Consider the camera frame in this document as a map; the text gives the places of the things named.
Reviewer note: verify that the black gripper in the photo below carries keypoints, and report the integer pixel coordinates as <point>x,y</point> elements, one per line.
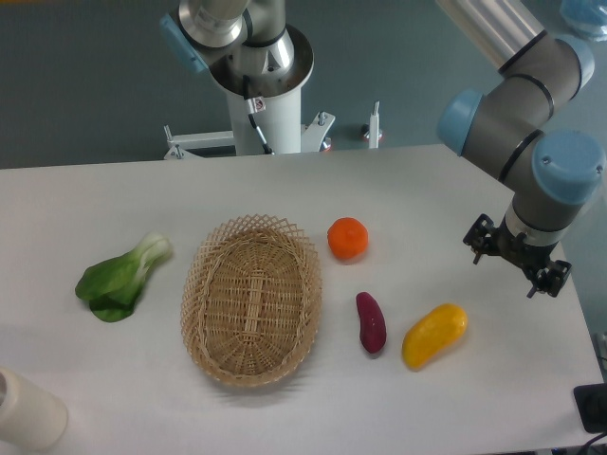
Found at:
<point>546,276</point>

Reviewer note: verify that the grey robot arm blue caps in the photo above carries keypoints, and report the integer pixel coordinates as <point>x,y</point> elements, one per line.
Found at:
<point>552,176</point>

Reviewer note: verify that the yellow mango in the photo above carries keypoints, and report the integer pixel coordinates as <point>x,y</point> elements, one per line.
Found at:
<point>433,334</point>

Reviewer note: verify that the purple sweet potato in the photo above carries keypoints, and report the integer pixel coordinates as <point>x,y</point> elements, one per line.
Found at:
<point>372,327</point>

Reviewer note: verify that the black device at table edge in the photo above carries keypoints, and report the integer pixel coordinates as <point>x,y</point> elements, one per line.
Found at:
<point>591,403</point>

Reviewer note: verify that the orange tangerine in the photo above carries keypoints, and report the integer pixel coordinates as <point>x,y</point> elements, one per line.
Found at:
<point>347,238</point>

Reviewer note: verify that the blue object top right corner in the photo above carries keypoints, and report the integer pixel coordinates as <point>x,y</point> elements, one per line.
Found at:
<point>586,17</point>

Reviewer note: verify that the woven wicker basket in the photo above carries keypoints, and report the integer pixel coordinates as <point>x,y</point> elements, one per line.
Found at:
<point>252,301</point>

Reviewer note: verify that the green bok choy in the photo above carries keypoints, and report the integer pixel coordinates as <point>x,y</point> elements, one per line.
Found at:
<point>112,287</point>

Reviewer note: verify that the cream cylindrical bottle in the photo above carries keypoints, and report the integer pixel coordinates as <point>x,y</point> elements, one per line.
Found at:
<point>32,418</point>

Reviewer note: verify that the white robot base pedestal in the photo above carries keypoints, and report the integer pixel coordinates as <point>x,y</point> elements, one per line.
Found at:
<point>263,86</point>

